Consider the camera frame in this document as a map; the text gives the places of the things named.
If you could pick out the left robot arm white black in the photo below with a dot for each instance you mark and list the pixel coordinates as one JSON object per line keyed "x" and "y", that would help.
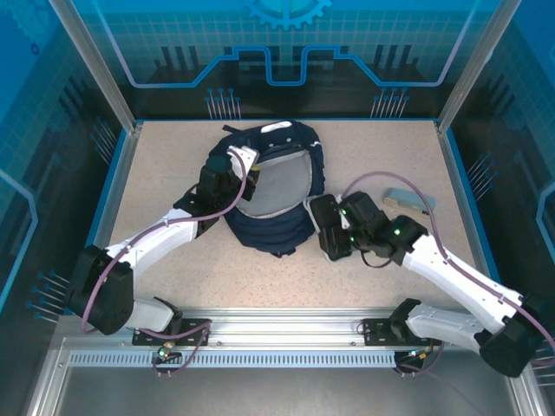
{"x": 160, "y": 234}

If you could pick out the navy blue backpack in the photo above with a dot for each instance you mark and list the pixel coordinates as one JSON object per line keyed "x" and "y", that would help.
{"x": 269, "y": 234}

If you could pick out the grey blue stapler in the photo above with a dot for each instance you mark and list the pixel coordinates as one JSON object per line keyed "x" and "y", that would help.
{"x": 401, "y": 195}

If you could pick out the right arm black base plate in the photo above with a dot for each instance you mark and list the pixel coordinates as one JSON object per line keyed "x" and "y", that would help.
{"x": 375, "y": 333}

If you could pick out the aluminium side rail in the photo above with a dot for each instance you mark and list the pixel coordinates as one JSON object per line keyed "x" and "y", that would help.
{"x": 456, "y": 182}
{"x": 120, "y": 182}

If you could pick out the aluminium cross rail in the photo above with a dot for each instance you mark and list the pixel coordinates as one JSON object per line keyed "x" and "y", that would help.
{"x": 282, "y": 325}

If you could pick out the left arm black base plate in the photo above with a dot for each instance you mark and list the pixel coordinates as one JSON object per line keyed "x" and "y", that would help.
{"x": 197, "y": 336}

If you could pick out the yellow power connector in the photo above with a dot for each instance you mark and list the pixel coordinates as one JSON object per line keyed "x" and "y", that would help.
{"x": 165, "y": 350}
{"x": 418, "y": 354}

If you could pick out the aluminium frame post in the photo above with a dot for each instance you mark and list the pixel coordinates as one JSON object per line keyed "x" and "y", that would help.
{"x": 476, "y": 65}
{"x": 107, "y": 73}

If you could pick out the black pencil case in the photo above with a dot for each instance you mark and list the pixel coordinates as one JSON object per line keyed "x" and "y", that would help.
{"x": 325, "y": 212}

